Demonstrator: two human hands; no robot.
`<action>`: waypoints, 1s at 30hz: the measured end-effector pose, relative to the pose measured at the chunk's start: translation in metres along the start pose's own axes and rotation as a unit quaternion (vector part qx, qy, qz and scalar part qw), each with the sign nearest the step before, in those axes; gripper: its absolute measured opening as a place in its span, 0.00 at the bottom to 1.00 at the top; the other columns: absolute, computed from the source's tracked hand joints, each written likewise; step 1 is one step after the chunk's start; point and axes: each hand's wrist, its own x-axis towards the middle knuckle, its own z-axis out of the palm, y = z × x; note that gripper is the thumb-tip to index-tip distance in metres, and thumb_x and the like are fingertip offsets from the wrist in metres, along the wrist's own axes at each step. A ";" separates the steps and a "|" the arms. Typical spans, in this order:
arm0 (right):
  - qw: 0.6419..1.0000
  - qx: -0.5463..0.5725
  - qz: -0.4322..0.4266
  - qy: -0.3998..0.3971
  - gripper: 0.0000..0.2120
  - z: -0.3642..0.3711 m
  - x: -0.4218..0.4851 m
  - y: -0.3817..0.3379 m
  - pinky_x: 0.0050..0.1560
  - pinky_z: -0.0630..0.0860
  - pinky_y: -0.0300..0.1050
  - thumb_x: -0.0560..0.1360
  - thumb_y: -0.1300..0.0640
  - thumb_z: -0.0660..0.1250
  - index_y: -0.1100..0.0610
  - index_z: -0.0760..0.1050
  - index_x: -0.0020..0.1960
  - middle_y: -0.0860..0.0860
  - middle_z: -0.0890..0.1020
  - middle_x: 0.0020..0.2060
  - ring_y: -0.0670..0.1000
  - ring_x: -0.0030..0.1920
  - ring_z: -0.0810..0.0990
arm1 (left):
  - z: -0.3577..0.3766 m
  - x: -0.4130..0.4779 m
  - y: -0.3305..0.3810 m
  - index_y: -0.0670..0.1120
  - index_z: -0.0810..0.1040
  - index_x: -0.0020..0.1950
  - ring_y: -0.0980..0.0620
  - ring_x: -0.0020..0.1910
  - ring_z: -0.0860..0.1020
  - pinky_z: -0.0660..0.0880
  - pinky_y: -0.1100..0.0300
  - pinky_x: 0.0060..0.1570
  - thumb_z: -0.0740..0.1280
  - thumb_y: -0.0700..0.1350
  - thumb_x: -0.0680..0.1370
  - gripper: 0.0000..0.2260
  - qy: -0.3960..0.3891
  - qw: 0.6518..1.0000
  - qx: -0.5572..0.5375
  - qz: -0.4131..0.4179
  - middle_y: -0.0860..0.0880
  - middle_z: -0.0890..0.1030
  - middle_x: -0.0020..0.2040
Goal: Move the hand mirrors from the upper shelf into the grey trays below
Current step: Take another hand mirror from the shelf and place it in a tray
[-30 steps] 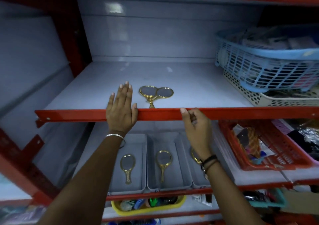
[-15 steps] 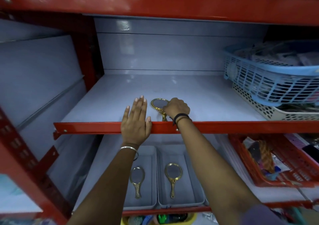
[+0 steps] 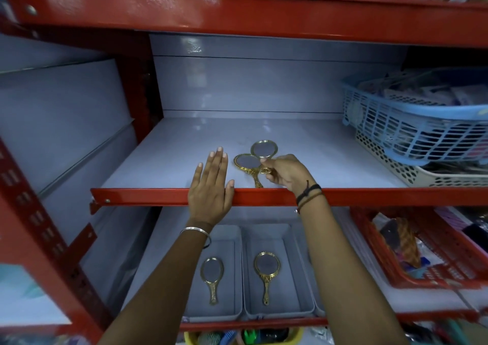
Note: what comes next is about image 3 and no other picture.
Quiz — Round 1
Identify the person's right hand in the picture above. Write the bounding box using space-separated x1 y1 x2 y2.
261 154 317 201

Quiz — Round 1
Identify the person's left hand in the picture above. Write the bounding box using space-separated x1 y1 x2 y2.
188 147 235 227

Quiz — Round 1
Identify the gold hand mirror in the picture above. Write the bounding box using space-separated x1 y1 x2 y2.
200 256 225 306
233 153 265 189
254 251 281 307
250 139 279 175

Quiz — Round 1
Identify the person's left forearm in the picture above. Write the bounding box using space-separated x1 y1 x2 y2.
97 219 226 345

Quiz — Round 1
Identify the person's right forearm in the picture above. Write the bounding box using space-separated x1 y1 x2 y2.
295 192 410 345

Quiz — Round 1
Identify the black wrist thread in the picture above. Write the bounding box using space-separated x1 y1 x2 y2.
295 180 323 206

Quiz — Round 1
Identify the silver bangle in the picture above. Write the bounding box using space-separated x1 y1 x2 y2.
179 226 212 249

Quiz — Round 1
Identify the brown wrist thread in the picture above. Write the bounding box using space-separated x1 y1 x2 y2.
296 192 328 215

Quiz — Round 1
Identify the grey plastic tray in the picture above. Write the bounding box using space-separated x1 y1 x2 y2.
183 224 244 323
292 223 327 317
242 223 316 321

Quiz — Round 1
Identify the cream perforated plastic basket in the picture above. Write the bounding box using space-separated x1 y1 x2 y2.
355 129 488 188

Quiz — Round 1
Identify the red plastic basket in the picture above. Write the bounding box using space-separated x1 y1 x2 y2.
350 207 488 291

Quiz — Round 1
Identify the red metal shelf rack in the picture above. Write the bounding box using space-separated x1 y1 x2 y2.
0 0 488 345

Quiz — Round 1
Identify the brown woven item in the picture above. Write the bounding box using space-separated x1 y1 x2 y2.
394 218 422 270

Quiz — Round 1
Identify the light blue plastic basket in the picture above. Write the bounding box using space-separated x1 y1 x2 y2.
341 67 488 167

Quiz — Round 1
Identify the yellow plastic basket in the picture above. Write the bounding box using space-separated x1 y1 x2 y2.
184 327 306 345

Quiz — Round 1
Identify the pile of packets in basket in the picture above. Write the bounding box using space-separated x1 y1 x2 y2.
358 70 488 107

